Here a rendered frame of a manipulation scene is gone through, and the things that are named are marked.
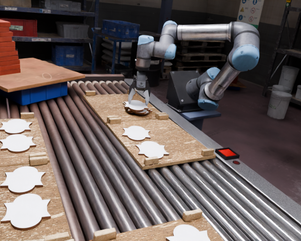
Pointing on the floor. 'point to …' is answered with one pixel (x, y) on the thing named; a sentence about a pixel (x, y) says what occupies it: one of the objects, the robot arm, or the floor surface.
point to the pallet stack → (197, 54)
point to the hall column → (164, 17)
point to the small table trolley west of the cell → (113, 49)
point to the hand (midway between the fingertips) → (138, 104)
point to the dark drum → (156, 67)
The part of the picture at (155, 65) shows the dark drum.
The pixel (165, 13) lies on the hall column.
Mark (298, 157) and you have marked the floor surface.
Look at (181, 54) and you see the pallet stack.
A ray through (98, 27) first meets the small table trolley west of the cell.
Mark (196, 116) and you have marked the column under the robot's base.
